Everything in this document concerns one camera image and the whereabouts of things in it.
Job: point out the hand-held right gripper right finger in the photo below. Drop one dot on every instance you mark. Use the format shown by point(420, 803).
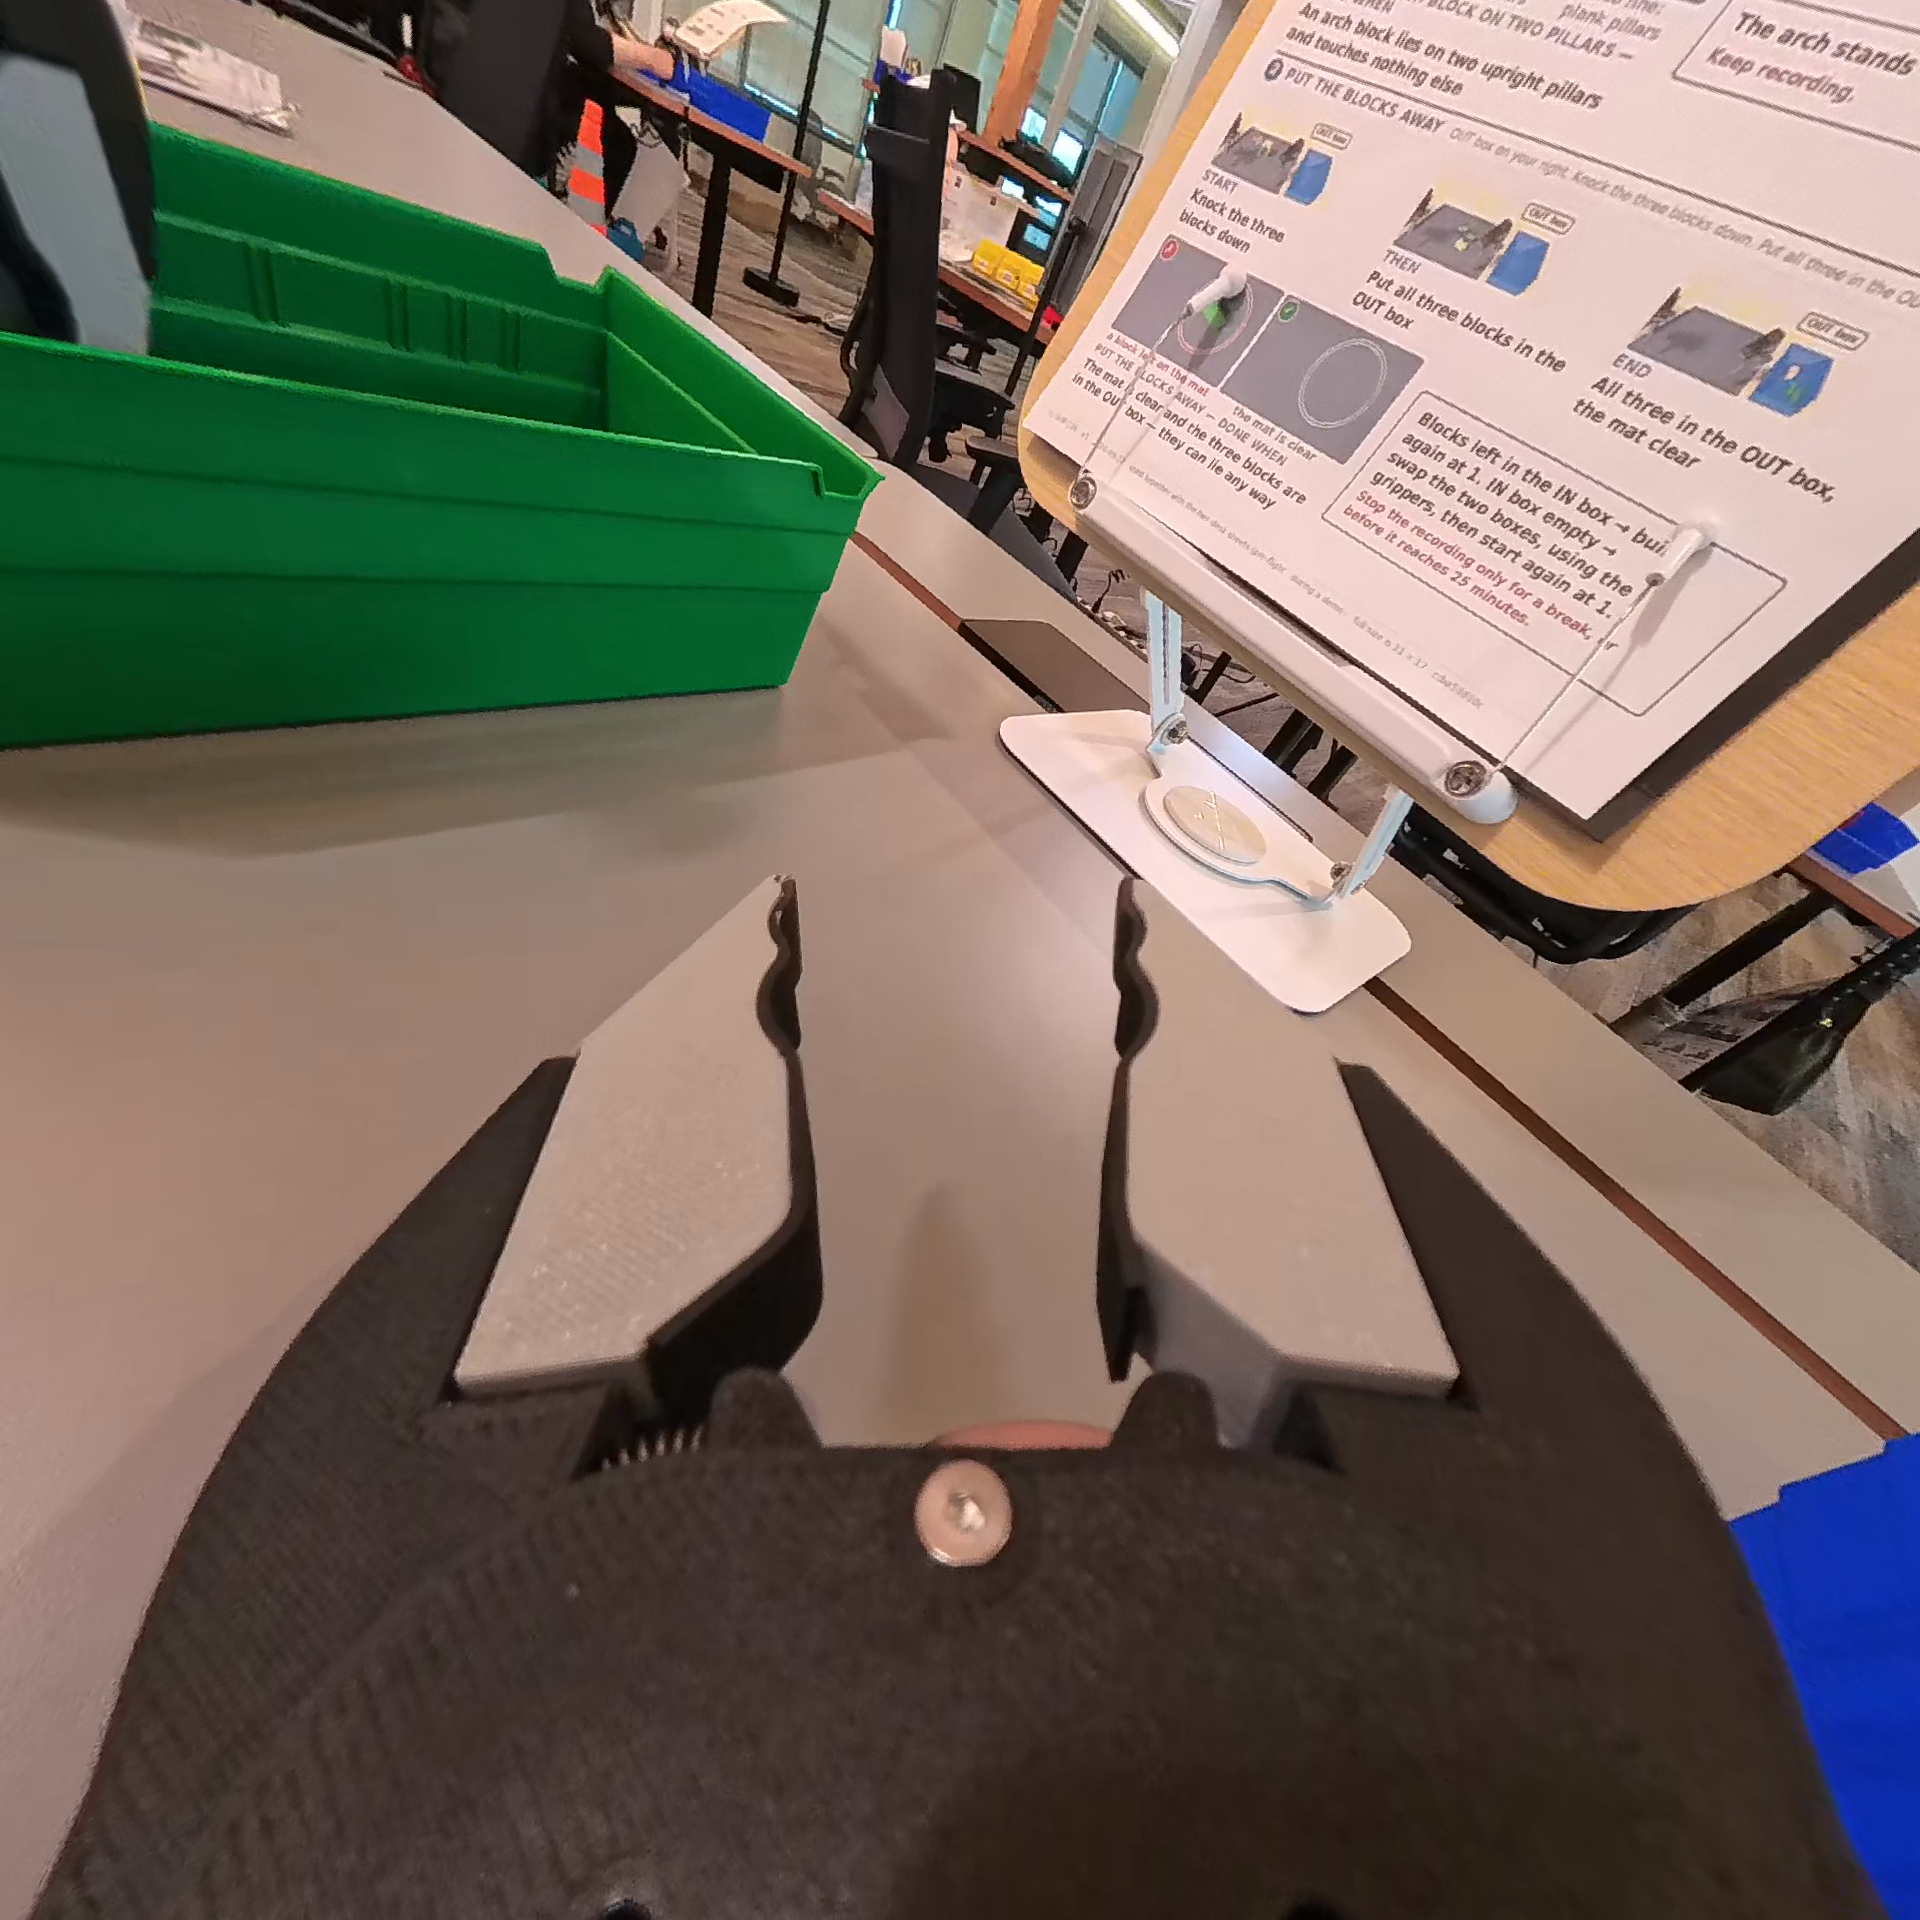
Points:
point(1273, 1199)

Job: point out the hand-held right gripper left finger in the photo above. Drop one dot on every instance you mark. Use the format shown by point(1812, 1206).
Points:
point(645, 1199)

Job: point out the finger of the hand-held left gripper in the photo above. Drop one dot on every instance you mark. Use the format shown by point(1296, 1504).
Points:
point(89, 193)

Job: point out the green plastic bin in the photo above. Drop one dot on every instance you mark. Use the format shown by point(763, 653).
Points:
point(375, 600)

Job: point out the blue plastic bin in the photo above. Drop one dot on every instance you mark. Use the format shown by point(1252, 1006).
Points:
point(1845, 1649)

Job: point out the white document stand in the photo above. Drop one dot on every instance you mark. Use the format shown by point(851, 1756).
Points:
point(1291, 931)

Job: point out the orange traffic cone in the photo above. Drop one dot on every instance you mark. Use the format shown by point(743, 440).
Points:
point(589, 163)

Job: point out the wooden backing board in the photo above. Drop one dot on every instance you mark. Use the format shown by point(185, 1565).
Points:
point(1772, 810)

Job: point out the wooden background table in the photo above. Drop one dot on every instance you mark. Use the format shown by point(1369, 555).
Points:
point(719, 141)

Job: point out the small blue storage bin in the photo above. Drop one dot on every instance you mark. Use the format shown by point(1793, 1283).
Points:
point(1870, 839)
point(729, 107)

